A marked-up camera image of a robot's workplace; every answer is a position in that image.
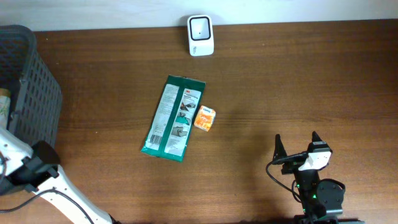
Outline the orange tissue pack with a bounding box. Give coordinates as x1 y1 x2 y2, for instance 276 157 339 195
194 105 216 132

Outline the green 3M gloves package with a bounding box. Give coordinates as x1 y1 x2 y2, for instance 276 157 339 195
141 75 206 162

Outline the white bamboo print tube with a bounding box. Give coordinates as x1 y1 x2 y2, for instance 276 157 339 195
0 88 11 129

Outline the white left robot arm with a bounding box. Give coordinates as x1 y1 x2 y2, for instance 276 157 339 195
1 128 118 224

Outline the white barcode scanner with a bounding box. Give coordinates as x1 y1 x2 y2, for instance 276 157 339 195
187 15 215 57

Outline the dark grey plastic basket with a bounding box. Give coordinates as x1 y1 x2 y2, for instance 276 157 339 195
1 25 63 147

